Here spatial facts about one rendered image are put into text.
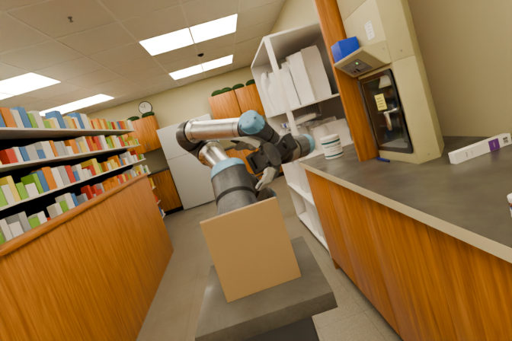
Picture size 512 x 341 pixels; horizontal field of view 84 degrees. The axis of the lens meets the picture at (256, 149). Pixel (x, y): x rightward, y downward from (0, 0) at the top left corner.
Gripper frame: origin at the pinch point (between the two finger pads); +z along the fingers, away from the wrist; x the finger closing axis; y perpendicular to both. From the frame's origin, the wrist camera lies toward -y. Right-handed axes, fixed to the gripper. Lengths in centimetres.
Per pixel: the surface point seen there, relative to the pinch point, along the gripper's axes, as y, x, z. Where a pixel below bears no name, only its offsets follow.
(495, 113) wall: -42, -26, -119
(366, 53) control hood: -21, 24, -78
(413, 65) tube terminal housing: -31, 10, -91
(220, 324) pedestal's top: 13.6, -29.9, 17.4
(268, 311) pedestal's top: 5.0, -32.2, 10.6
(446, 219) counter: -24, -38, -34
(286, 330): 10.1, -40.4, 4.3
